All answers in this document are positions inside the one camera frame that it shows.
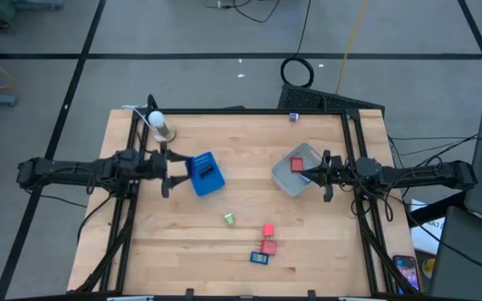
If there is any red charger cube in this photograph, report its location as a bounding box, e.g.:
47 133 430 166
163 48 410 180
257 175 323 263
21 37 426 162
259 238 279 257

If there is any black perforated mat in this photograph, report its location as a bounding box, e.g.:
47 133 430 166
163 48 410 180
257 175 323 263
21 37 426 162
277 82 387 116

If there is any small blue framed case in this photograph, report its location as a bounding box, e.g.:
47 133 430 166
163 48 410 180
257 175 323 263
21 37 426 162
249 251 270 266

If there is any white paper sheet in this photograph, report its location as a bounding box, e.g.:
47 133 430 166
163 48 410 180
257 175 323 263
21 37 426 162
409 198 446 256

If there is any blue plastic basket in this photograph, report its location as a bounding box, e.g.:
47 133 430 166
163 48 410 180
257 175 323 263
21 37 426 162
185 150 227 197

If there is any smartphone with lit screen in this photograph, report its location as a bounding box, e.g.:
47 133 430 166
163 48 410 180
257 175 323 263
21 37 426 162
392 254 421 296

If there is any yellow hanging cable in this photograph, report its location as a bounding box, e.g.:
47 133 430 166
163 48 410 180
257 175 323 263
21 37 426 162
335 0 369 95

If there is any black coiled hanging cable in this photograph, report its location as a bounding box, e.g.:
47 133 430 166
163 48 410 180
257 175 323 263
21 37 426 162
279 0 315 89

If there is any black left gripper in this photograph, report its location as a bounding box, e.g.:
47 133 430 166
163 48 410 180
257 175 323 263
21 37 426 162
139 140 195 200

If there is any white lamp cable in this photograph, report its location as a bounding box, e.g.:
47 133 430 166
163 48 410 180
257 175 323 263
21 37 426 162
121 104 152 126

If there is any grey plastic bin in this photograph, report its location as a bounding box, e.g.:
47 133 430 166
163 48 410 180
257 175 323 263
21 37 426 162
270 142 324 199

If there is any white bulb brass lamp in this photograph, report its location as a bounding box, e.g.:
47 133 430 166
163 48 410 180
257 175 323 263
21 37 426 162
147 110 178 144

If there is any black desk leg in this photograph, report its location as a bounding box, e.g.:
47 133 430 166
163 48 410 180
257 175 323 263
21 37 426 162
407 191 468 227

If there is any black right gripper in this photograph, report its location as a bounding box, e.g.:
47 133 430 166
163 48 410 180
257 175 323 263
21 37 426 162
300 148 359 204

